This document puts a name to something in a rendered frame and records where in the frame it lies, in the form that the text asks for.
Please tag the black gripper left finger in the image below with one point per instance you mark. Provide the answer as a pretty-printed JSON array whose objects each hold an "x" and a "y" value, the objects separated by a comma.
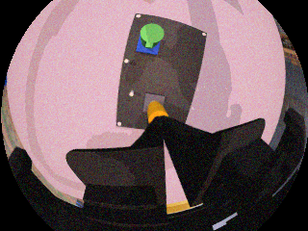
[{"x": 142, "y": 163}]

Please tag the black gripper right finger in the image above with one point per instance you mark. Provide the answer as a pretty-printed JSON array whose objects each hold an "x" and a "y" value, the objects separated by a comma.
[{"x": 196, "y": 154}]

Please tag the dark grey circuit board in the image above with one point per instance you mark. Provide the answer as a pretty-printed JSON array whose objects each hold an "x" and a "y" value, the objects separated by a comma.
[{"x": 161, "y": 66}]

